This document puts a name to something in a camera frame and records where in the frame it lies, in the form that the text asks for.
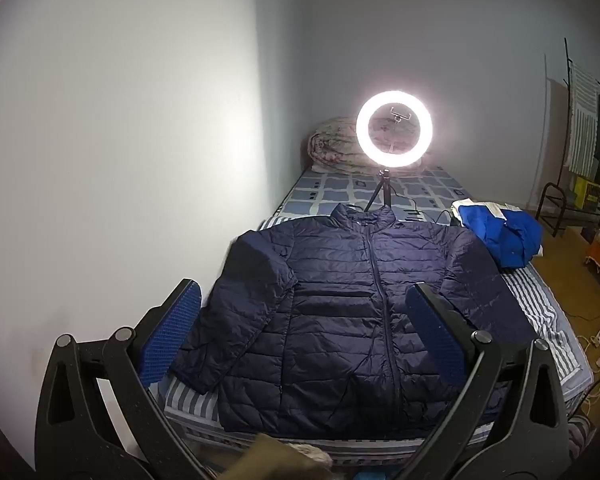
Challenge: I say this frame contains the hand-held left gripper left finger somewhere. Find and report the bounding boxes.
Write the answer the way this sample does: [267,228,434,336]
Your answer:
[34,278,216,480]

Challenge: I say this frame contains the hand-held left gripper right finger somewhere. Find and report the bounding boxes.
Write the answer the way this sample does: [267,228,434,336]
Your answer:
[404,282,576,480]

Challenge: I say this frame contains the navy puffer jacket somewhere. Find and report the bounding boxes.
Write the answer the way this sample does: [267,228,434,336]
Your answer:
[170,202,538,436]

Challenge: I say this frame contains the black metal clothes rack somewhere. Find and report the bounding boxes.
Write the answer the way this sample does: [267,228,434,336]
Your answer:
[561,37,600,201]

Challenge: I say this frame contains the bed with striped sheet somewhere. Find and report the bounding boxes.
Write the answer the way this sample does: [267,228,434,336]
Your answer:
[162,215,593,453]

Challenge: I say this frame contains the blue and white jacket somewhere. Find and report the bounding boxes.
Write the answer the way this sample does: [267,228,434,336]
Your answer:
[452,200,545,269]

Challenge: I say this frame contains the black tripod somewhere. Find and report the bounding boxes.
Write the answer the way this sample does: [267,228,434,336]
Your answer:
[364,167,396,211]

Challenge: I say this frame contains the black shoe rack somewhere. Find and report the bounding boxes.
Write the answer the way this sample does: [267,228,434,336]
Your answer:
[536,181,600,238]

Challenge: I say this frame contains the grey fuzzy cloth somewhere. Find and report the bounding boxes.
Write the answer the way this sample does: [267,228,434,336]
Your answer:
[280,442,334,470]

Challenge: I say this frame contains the patterned cloth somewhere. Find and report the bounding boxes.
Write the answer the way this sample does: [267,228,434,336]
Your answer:
[567,415,597,462]

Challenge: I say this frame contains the blue checked bedsheet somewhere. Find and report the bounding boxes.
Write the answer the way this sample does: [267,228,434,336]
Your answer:
[272,165,473,223]

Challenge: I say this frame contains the yellow and black box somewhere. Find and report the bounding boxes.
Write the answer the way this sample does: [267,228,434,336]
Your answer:
[572,177,600,208]

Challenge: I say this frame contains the folded floral quilt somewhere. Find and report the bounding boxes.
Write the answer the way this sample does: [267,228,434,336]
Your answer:
[307,116,428,173]

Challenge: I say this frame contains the phone holder clamp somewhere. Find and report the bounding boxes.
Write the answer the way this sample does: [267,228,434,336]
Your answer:
[389,106,414,155]

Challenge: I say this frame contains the striped hanging towel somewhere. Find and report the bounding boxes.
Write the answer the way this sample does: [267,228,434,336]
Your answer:
[567,62,600,173]

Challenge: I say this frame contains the black power cable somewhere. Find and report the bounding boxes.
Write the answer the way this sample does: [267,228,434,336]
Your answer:
[404,204,455,224]

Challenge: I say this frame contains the ring light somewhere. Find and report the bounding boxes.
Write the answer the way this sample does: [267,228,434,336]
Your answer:
[356,91,434,168]

